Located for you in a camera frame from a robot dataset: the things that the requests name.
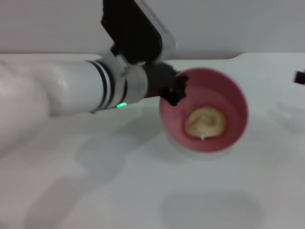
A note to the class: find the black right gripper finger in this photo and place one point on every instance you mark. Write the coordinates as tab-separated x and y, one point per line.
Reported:
300	77

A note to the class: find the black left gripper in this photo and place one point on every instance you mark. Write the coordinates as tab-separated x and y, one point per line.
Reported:
157	76

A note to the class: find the beige egg yolk pastry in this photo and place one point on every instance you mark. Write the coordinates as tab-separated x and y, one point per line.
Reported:
206	124

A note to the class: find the pink plastic bowl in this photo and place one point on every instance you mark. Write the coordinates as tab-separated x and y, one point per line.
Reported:
226	95

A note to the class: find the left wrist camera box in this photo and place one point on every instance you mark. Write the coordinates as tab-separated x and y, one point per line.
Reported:
133	31

